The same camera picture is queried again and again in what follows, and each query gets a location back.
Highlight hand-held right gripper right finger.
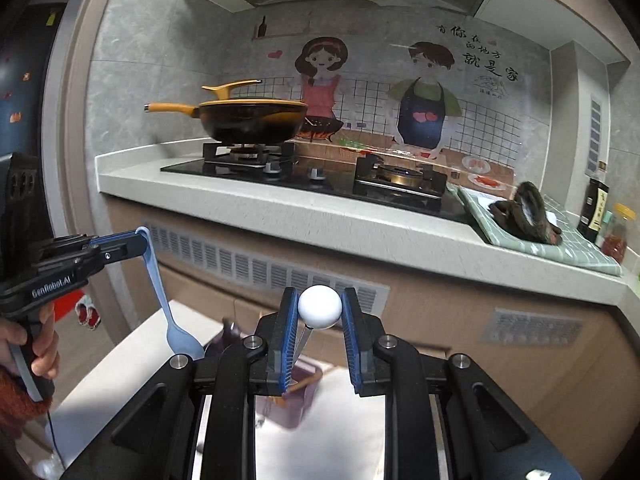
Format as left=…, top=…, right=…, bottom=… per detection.
left=341, top=286, right=583, bottom=480

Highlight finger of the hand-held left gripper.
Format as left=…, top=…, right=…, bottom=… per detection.
left=59, top=244, right=148, bottom=284
left=52, top=230, right=148, bottom=257

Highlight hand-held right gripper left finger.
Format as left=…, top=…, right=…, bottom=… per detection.
left=60, top=286, right=301, bottom=480

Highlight wooden spoon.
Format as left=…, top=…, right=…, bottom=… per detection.
left=281, top=374, right=322, bottom=401

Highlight metal utensil with white ball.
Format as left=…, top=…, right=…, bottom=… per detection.
left=287, top=285, right=343, bottom=376

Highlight dark purple plastic bin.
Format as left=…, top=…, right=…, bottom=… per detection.
left=207, top=317, right=323, bottom=431

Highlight light blue plastic spoon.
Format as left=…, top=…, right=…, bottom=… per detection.
left=135, top=226, right=206, bottom=361

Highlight person's left forearm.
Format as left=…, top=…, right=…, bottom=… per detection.
left=0, top=365, right=51, bottom=441

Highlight person's left hand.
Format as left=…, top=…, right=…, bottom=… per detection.
left=0, top=305, right=62, bottom=386

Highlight red floor mat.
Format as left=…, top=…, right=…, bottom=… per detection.
left=50, top=294, right=83, bottom=322

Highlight long grey vent grille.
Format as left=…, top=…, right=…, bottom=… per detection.
left=145, top=222, right=391, bottom=318

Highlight cream fringed tablecloth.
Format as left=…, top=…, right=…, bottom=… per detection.
left=50, top=300, right=451, bottom=480

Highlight white stone countertop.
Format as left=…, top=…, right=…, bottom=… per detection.
left=96, top=141, right=640, bottom=306

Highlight black gas stove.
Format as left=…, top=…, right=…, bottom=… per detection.
left=160, top=142, right=468, bottom=221

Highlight dark door with stickers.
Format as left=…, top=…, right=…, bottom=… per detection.
left=0, top=2, right=68, bottom=161

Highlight short grey vent grille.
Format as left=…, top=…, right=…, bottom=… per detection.
left=482, top=307, right=583, bottom=346

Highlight green checked mat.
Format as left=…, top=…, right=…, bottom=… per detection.
left=457, top=185, right=623, bottom=277

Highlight dark sauce bottle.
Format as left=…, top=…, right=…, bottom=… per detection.
left=577, top=177, right=611, bottom=243

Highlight jar with yellow lid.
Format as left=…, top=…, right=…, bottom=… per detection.
left=600, top=203, right=636, bottom=263

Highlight black cable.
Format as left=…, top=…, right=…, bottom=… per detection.
left=44, top=400, right=68, bottom=471

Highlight yellow-handled frying pan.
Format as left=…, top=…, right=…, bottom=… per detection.
left=145, top=101, right=310, bottom=145

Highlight pan lid with yellow handle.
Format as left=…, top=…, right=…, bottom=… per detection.
left=200, top=79, right=308, bottom=109

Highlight cartoon wall poster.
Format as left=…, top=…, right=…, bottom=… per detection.
left=250, top=10, right=526, bottom=196

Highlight white wall vent grille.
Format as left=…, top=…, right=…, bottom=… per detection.
left=587, top=95, right=603, bottom=173

